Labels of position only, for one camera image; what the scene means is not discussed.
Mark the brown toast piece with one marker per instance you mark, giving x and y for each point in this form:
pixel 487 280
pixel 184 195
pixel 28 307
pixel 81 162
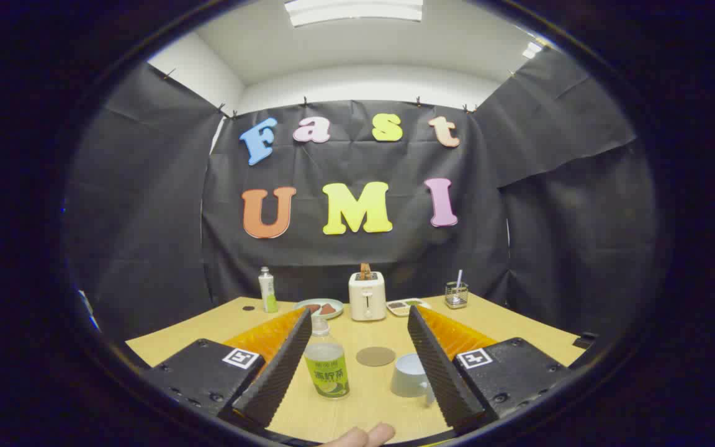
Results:
pixel 313 308
pixel 328 308

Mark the round brown coaster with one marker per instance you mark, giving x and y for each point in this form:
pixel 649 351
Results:
pixel 375 356

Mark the black backdrop cloth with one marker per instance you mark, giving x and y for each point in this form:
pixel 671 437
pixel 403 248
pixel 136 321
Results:
pixel 357 261

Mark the white bottle with green base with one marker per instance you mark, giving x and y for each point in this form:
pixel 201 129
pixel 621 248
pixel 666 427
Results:
pixel 268 292

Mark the small black block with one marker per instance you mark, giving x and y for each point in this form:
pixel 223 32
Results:
pixel 584 341

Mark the bread slice in toaster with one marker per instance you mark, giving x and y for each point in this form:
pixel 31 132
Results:
pixel 365 270

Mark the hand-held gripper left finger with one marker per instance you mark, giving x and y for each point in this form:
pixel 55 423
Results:
pixel 280 372

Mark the green label juice bottle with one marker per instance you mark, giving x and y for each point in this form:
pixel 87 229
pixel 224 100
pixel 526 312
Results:
pixel 326 372

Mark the pale green plate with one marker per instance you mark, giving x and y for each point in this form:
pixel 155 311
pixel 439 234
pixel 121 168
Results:
pixel 300 305

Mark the white straw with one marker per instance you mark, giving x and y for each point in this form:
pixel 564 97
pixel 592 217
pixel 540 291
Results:
pixel 458 278

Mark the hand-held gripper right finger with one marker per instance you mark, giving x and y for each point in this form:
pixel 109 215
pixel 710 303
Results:
pixel 441 372

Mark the cream toaster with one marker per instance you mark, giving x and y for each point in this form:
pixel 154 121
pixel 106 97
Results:
pixel 367 298

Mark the small ceiling light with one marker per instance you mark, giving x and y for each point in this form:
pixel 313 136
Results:
pixel 532 49

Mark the white divided dish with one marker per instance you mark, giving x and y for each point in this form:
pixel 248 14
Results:
pixel 407 307

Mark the light blue cup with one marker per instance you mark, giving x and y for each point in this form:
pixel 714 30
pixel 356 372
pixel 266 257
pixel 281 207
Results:
pixel 407 375

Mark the wooden table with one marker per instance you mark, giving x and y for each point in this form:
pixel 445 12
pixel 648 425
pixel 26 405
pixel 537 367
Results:
pixel 208 323

